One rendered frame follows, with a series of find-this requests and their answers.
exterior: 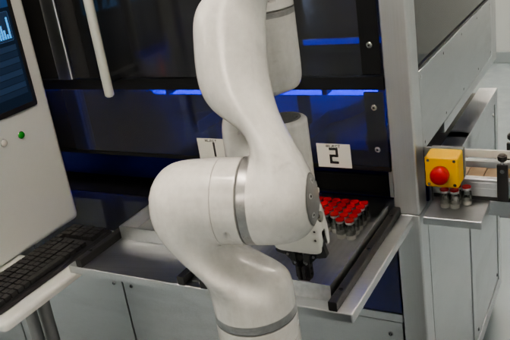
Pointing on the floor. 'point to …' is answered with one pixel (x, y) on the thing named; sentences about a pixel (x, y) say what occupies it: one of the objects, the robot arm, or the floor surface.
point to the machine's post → (406, 139)
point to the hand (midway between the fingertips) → (304, 271)
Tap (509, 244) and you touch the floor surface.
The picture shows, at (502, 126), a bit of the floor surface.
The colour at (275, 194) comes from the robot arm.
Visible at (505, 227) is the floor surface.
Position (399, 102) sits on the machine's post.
